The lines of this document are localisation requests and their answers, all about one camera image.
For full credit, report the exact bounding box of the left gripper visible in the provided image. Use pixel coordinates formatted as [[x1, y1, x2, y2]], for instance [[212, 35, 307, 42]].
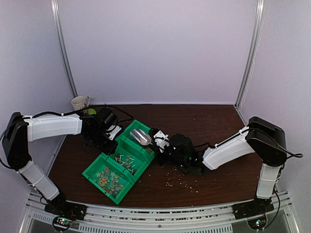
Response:
[[87, 128, 119, 155]]

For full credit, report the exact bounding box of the metal scoop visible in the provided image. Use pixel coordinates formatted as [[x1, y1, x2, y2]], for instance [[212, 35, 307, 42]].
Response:
[[130, 129, 152, 146]]

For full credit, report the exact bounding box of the green bin compartment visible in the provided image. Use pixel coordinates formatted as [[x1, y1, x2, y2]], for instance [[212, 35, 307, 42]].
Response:
[[108, 140, 154, 183], [119, 119, 155, 163]]

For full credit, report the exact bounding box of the green bin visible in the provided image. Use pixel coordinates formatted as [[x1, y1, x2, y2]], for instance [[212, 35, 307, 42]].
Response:
[[82, 154, 134, 205]]

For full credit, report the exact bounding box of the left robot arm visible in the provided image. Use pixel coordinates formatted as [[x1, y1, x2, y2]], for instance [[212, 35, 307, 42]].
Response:
[[2, 111, 121, 216]]

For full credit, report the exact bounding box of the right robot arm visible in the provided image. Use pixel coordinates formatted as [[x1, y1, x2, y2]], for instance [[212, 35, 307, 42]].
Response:
[[148, 116, 287, 215]]

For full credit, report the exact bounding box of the lollipop candies pile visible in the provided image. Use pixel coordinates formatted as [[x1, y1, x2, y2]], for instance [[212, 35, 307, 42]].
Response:
[[113, 153, 136, 174]]

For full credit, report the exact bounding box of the star candies pile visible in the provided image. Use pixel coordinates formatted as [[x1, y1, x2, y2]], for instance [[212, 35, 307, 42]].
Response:
[[94, 169, 125, 196]]

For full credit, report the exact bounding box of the green bowl behind bins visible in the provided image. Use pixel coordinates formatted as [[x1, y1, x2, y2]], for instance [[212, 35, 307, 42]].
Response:
[[87, 108, 97, 115]]

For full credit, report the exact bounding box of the white ceramic mug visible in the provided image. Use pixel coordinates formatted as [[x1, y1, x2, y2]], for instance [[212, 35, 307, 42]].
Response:
[[71, 96, 90, 111]]

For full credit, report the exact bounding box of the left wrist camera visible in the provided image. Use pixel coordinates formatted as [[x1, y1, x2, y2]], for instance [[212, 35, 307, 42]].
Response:
[[96, 107, 117, 132]]

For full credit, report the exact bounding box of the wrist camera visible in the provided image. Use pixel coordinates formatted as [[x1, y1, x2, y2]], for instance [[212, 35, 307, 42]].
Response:
[[96, 107, 117, 132], [170, 133, 195, 166]]

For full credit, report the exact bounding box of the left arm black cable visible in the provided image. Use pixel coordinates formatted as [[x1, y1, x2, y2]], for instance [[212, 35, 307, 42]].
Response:
[[0, 104, 134, 170]]

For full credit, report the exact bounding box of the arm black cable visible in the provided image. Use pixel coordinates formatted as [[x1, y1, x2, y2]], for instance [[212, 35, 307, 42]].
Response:
[[0, 104, 134, 170], [194, 126, 304, 226]]

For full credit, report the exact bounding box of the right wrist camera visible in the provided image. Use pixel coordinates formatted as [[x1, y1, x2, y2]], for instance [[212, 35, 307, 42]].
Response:
[[170, 133, 195, 166]]

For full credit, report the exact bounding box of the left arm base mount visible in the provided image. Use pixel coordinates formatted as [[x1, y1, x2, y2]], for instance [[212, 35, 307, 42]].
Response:
[[44, 202, 87, 220]]

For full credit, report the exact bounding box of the aluminium front rail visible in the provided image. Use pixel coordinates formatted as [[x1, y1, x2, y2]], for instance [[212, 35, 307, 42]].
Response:
[[17, 192, 302, 233]]

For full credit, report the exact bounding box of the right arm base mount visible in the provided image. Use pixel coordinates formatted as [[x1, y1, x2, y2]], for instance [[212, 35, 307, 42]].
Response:
[[232, 199, 274, 219]]

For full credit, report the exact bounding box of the right aluminium corner post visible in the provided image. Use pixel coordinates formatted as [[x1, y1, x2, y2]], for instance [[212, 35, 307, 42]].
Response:
[[235, 0, 265, 110]]

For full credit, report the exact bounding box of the aluminium corner post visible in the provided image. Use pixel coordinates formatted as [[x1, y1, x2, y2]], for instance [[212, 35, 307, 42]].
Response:
[[51, 0, 78, 97], [235, 0, 265, 110]]

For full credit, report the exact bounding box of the left aluminium corner post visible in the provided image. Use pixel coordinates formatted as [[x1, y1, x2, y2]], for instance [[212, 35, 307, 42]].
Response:
[[51, 0, 78, 97]]

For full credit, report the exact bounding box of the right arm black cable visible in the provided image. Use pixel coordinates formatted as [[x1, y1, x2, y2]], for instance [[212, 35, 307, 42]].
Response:
[[194, 126, 304, 226]]

